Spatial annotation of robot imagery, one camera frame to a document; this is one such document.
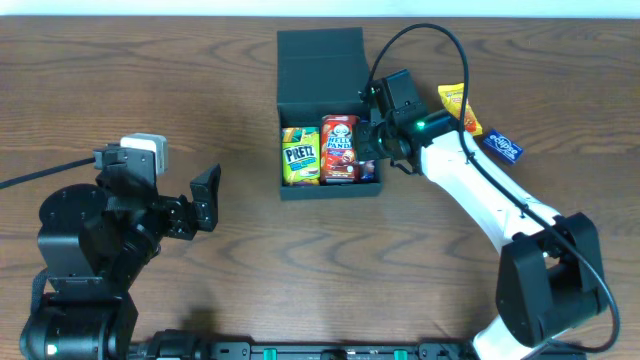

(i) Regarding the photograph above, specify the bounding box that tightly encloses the blue Dairy Milk bar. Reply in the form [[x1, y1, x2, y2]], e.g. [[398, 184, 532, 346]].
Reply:
[[357, 119, 377, 184]]

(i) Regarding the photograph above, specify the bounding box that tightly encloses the red Hello Panda box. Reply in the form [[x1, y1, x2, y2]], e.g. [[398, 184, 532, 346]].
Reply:
[[320, 115, 360, 185]]

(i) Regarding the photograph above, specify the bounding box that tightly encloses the green Pretz snack box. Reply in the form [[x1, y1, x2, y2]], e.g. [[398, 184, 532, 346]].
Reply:
[[281, 127, 320, 186]]

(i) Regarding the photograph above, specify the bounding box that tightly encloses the black container box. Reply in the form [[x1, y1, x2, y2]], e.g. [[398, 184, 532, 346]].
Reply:
[[277, 28, 382, 200]]

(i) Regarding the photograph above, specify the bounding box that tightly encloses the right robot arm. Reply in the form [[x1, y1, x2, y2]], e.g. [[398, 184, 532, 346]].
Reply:
[[353, 110, 611, 359]]

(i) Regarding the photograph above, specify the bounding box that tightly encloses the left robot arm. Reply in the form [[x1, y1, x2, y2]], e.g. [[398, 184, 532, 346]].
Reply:
[[20, 144, 221, 359]]

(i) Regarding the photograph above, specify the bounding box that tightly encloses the yellow orange candy packet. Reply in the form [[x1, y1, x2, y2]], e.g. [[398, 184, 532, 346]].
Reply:
[[437, 83, 483, 136]]

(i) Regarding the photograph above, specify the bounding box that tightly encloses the blue Eclipse mint box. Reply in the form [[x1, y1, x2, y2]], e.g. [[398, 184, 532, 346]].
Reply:
[[482, 129, 524, 165]]

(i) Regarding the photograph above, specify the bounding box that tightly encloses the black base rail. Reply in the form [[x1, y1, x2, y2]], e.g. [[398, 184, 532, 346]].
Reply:
[[129, 328, 586, 360]]

